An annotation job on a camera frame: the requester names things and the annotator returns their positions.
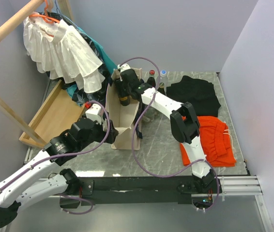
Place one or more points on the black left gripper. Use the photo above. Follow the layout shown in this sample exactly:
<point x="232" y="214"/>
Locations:
<point x="112" y="134"/>

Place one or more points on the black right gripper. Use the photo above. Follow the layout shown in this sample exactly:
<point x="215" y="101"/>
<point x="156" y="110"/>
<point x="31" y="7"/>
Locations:
<point x="119" y="83"/>

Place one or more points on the silver-top drink can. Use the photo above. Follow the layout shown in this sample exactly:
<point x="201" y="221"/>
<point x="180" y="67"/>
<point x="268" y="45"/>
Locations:
<point x="124" y="101"/>

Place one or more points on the Coca-Cola glass bottle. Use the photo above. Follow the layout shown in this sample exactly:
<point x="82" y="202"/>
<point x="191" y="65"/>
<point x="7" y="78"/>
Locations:
<point x="151" y="78"/>

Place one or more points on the green glass bottle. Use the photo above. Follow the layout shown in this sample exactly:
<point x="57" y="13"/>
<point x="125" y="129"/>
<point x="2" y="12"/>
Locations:
<point x="161" y="88"/>

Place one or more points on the beige canvas tote bag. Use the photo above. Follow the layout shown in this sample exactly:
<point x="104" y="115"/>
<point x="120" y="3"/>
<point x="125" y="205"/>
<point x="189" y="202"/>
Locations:
<point x="123" y="118"/>

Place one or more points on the blue-cap water bottle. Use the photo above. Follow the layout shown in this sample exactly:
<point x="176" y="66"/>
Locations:
<point x="163" y="78"/>

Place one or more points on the clear glass green-cap bottle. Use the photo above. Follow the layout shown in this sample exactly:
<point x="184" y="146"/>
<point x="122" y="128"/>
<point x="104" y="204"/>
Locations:
<point x="150" y="115"/>

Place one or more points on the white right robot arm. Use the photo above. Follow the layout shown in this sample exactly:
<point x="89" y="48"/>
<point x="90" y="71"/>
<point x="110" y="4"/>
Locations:
<point x="184" y="126"/>

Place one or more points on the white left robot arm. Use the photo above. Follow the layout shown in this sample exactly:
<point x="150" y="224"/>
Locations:
<point x="21" y="190"/>

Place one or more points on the wooden rack base tray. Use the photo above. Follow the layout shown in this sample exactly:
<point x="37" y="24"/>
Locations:
<point x="57" y="113"/>

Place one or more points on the teal garment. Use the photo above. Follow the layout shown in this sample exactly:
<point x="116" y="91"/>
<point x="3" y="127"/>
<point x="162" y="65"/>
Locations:
<point x="106" y="70"/>

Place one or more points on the black folded garment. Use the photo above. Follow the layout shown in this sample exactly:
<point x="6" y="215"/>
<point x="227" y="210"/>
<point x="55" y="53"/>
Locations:
<point x="200" y="93"/>

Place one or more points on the white pleated dress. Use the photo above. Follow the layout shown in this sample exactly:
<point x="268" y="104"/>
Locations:
<point x="57" y="48"/>

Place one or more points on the orange folded garment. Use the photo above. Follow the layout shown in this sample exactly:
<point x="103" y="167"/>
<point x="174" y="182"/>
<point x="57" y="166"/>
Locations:
<point x="216" y="141"/>

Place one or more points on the orange clothes hanger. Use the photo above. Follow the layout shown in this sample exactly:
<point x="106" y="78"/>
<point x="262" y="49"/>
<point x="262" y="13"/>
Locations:
<point x="48" y="7"/>

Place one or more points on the wooden rack diagonal brace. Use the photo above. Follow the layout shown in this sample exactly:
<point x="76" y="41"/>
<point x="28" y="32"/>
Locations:
<point x="12" y="115"/>

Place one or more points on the wooden hanging rod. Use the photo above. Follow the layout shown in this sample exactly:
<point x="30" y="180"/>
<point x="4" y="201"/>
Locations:
<point x="17" y="18"/>

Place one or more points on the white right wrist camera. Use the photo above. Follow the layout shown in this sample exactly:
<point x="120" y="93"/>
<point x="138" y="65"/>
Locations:
<point x="124" y="71"/>

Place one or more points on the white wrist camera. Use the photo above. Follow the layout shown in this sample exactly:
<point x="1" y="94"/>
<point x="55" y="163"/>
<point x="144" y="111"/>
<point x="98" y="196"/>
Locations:
<point x="94" y="112"/>
<point x="124" y="71"/>

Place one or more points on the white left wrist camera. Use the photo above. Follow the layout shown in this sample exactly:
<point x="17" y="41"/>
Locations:
<point x="94" y="112"/>

